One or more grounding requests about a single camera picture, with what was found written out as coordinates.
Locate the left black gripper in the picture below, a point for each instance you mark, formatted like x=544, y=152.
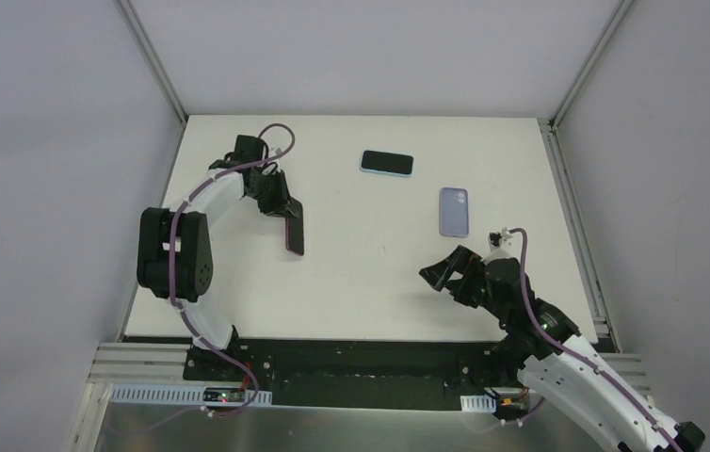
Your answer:
x=278, y=203

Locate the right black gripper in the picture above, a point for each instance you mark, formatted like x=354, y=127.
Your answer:
x=463, y=283

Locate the black phone purple frame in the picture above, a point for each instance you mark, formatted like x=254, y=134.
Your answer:
x=294, y=236

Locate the lavender phone case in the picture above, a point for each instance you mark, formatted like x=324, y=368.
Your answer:
x=453, y=212

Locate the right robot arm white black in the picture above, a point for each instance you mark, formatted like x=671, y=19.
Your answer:
x=545, y=351

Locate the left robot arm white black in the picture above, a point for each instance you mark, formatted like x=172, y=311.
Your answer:
x=174, y=250

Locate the black phone light blue case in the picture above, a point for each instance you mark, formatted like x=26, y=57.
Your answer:
x=393, y=164

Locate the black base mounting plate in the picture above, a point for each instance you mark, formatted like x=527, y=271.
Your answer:
x=416, y=376

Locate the right controller board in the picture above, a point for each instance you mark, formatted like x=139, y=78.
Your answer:
x=512, y=406

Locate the controller board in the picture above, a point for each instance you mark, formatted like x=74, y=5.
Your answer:
x=218, y=396
x=512, y=406

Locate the left controller board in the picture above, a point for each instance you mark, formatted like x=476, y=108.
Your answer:
x=218, y=396

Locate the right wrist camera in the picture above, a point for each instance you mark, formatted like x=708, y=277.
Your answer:
x=499, y=240

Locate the right white cable duct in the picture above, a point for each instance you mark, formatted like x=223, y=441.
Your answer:
x=478, y=403

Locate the white cable duct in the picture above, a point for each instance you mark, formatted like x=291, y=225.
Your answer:
x=177, y=395
x=478, y=403

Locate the right aluminium frame rail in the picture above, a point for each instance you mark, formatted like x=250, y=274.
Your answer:
x=628, y=365

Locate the aluminium frame rail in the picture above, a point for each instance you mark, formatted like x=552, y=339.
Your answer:
x=138, y=363
x=628, y=365

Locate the left white cable duct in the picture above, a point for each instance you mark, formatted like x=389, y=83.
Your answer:
x=177, y=395

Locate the left aluminium frame rail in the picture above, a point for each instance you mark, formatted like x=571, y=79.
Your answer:
x=138, y=363

